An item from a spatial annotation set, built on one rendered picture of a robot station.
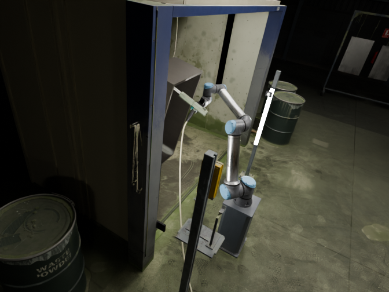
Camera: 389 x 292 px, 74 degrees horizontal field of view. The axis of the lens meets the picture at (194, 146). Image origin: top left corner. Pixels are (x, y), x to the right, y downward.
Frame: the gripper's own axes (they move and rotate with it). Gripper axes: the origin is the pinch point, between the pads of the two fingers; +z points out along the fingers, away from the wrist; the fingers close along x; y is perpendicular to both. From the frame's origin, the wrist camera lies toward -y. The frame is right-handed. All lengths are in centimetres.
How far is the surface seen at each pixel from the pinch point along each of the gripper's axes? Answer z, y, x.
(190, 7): 46, -80, 27
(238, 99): -209, 56, -16
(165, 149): -52, 107, 12
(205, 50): -214, 25, 78
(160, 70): 72, -48, 16
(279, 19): -205, -75, 6
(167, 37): 68, -65, 22
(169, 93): 9.9, -1.8, 24.5
